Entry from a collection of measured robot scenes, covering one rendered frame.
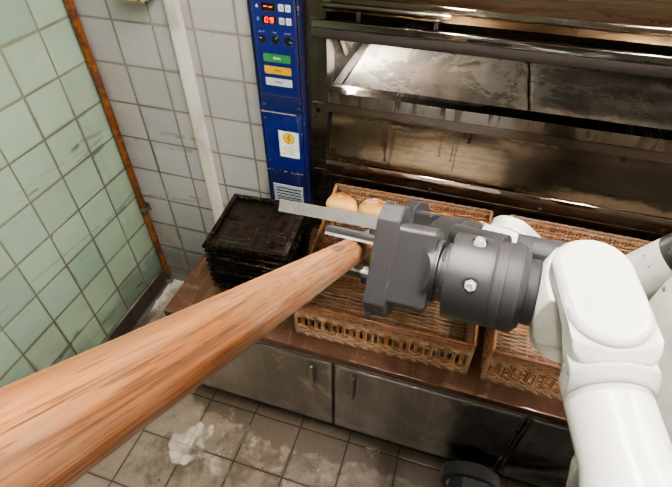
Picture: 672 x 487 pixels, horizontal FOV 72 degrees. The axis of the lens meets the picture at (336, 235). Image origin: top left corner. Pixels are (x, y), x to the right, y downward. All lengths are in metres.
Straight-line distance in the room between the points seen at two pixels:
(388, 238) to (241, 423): 1.67
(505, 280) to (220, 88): 1.40
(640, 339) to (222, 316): 0.32
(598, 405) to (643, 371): 0.04
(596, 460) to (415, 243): 0.23
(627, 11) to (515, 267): 1.01
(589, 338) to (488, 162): 1.19
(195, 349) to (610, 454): 0.31
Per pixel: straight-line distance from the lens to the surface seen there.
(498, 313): 0.46
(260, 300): 0.24
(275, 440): 2.03
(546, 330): 0.49
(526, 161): 1.57
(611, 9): 1.38
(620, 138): 1.54
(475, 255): 0.46
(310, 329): 1.52
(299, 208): 1.07
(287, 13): 1.46
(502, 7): 1.35
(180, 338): 0.18
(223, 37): 1.62
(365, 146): 1.59
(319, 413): 1.89
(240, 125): 1.74
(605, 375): 0.42
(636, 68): 1.30
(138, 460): 2.13
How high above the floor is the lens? 1.85
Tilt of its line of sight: 43 degrees down
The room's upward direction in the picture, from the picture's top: straight up
